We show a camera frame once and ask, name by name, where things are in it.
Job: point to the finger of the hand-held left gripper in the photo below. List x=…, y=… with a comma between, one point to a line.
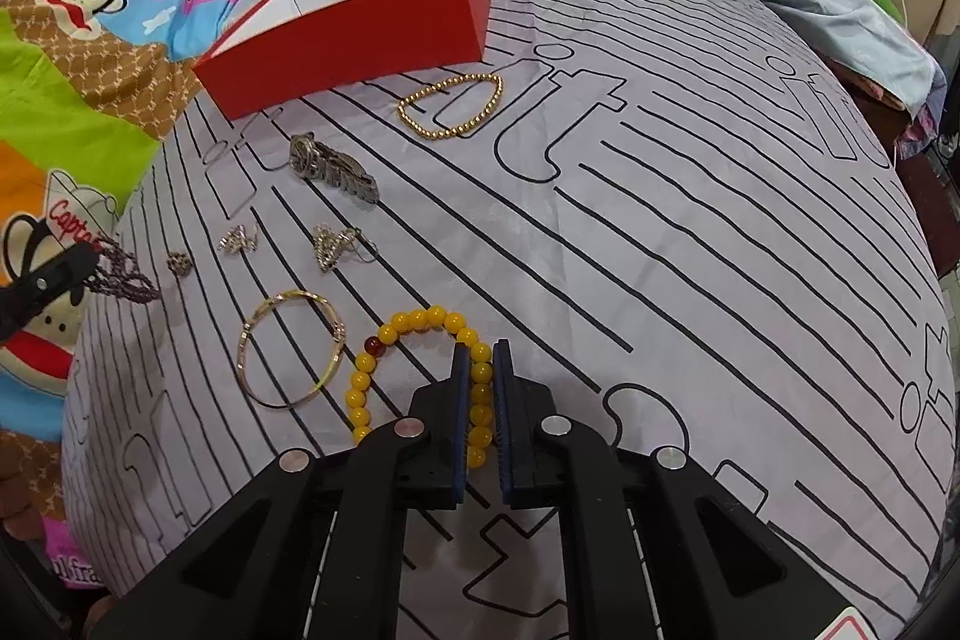
x=45, y=291

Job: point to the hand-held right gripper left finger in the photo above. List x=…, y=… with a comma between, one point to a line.
x=459, y=424

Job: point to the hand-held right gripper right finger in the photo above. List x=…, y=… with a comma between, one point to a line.
x=502, y=424

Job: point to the small gold earring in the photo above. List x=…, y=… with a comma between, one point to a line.
x=180, y=263

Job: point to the gold bangle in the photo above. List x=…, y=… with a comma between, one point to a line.
x=337, y=351

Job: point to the silver metal watch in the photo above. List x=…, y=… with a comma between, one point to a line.
x=337, y=175

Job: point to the red cardboard box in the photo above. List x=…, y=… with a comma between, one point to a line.
x=337, y=33

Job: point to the colourful cartoon monkey blanket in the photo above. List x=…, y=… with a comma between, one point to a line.
x=75, y=48

